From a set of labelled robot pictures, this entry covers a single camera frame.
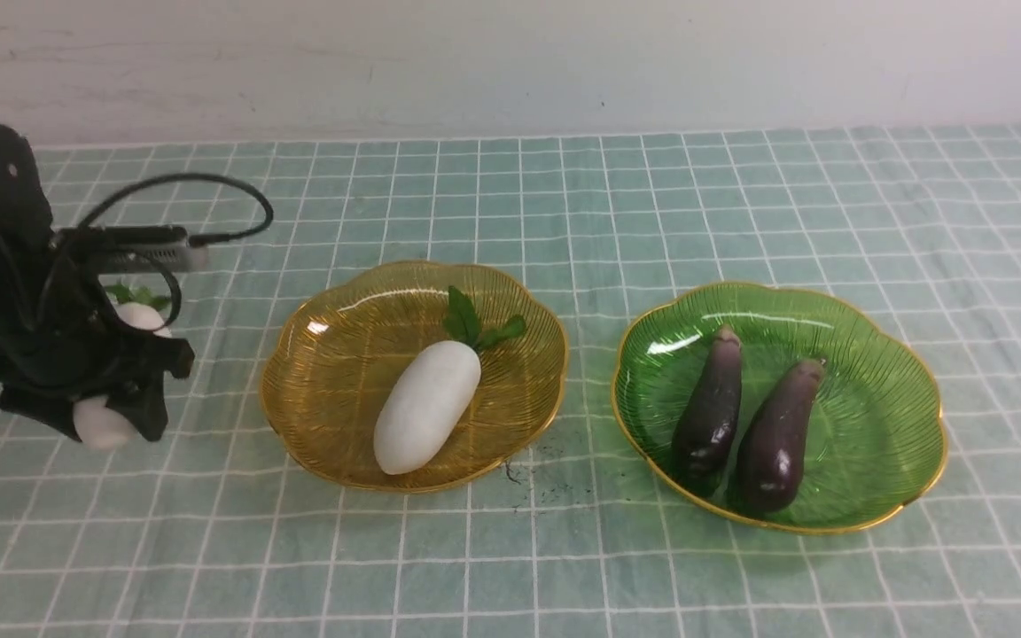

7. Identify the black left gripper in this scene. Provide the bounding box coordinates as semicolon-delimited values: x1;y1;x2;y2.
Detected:
0;260;195;441

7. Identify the green checkered tablecloth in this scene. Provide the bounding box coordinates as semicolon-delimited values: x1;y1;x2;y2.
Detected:
0;124;1021;637

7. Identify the purple eggplant with stem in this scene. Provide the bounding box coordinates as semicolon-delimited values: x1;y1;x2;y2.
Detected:
670;324;743;481

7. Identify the amber glass plate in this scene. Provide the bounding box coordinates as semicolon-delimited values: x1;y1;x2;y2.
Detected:
260;260;570;494

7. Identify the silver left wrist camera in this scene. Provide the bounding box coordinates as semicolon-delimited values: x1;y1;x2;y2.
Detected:
70;226;209;275

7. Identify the white radish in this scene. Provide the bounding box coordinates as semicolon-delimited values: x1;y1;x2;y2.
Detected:
373;285;526;476
72;283;173;451

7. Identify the green glass plate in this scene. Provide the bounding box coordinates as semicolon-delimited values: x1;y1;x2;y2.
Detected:
611;280;949;534

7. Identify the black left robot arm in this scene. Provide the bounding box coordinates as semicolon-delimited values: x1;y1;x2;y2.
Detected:
0;122;194;447

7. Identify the black camera cable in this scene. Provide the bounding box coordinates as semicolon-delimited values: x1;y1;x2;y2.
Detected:
0;171;275;331

